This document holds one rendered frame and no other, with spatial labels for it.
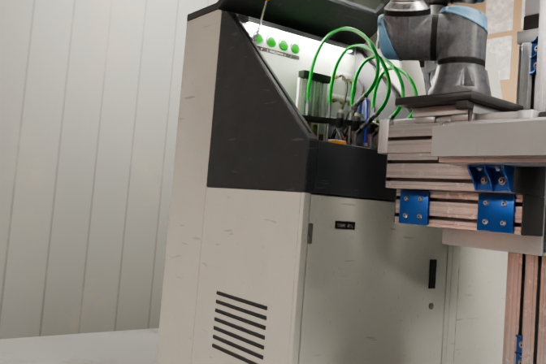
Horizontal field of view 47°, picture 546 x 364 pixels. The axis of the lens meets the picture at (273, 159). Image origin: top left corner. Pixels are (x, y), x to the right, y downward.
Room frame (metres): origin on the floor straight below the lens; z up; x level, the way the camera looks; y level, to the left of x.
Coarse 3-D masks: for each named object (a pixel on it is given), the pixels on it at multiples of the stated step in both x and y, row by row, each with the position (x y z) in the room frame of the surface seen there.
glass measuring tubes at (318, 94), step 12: (300, 72) 2.48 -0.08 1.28; (300, 84) 2.49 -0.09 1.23; (312, 84) 2.50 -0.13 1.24; (324, 84) 2.54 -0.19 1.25; (300, 96) 2.49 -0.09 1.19; (312, 96) 2.50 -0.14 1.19; (324, 96) 2.54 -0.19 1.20; (300, 108) 2.49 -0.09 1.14; (312, 108) 2.53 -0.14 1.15; (324, 108) 2.54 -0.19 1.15
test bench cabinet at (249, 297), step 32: (224, 192) 2.21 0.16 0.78; (256, 192) 2.05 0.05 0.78; (288, 192) 1.91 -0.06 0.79; (224, 224) 2.20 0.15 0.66; (256, 224) 2.04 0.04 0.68; (288, 224) 1.90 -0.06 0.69; (224, 256) 2.18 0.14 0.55; (256, 256) 2.03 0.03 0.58; (288, 256) 1.89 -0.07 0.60; (448, 256) 2.25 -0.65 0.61; (224, 288) 2.17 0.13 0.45; (256, 288) 2.02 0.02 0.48; (288, 288) 1.88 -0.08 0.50; (448, 288) 2.25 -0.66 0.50; (224, 320) 2.15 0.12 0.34; (256, 320) 2.00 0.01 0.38; (288, 320) 1.87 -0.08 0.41; (192, 352) 2.32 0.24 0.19; (224, 352) 2.13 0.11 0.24; (256, 352) 1.99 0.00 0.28; (288, 352) 1.86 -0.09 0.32
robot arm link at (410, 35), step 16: (400, 0) 1.51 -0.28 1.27; (416, 0) 1.50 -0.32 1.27; (384, 16) 1.55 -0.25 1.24; (400, 16) 1.51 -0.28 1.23; (416, 16) 1.50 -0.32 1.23; (384, 32) 1.54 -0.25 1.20; (400, 32) 1.52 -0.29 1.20; (416, 32) 1.52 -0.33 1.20; (384, 48) 1.55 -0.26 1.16; (400, 48) 1.54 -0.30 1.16; (416, 48) 1.53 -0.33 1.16
